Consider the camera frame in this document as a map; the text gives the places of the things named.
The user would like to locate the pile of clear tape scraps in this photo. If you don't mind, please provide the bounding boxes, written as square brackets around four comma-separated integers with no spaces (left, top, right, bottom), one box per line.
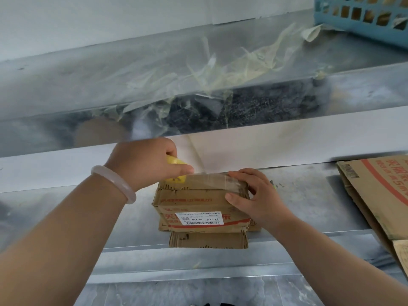
[92,22,345,131]

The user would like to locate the person's right hand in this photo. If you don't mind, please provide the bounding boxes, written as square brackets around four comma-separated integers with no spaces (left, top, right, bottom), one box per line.
[224,168,295,236]

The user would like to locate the person's left forearm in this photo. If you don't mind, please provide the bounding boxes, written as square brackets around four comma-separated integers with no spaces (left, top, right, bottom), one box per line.
[0,175,128,306]

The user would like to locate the yellow tape roll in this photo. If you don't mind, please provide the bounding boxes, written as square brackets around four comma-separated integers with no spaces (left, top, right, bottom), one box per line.
[165,155,243,190]

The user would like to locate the white bangle bracelet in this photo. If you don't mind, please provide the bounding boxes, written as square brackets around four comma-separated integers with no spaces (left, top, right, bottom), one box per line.
[91,165,137,205]

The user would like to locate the pile of assorted small items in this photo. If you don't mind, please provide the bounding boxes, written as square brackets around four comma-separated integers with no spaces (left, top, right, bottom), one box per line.
[322,0,408,28]

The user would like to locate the blue plastic basket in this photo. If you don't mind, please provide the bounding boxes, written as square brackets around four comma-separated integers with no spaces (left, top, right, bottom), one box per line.
[314,0,408,50]

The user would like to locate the white-labelled cardboard box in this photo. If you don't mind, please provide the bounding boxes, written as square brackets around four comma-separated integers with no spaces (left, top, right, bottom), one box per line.
[152,171,261,249]

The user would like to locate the person's left hand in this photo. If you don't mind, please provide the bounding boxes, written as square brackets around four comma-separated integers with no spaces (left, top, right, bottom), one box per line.
[104,138,194,192]

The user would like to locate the person's right forearm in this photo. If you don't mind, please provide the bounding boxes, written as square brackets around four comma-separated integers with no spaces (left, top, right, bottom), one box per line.
[274,216,408,306]

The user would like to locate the red-lettered cardboard box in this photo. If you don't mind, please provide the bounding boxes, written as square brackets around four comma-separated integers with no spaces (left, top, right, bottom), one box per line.
[336,155,408,278]

